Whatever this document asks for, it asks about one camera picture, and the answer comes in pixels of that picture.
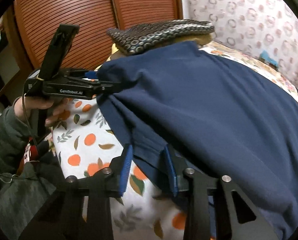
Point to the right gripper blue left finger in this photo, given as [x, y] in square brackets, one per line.
[125, 166]

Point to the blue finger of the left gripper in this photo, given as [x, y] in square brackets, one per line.
[91, 75]

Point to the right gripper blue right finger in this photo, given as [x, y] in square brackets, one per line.
[172, 176]

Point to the navy blue shirt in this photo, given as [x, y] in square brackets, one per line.
[223, 117]

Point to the left forearm grey sleeve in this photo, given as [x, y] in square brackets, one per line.
[21, 197]

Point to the person's left hand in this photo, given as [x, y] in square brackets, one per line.
[24, 107]

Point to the orange print bed sheet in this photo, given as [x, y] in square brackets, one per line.
[205, 207]

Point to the grey patterned pillow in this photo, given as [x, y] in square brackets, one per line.
[143, 37]

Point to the brown wooden wardrobe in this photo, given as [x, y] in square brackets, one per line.
[31, 24]

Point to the blue box at headboard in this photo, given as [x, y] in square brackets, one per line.
[264, 57]

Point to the floral wall cloth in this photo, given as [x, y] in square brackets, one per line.
[253, 27]

